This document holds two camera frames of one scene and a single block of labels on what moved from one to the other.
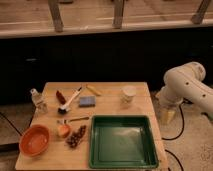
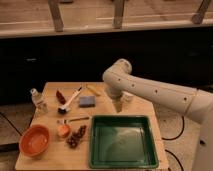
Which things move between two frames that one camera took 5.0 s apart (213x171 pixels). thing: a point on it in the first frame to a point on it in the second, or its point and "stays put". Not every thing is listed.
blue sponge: x=87 y=101 stays put
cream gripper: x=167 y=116 to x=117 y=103
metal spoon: x=63 y=121 stays put
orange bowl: x=34 y=140 stays put
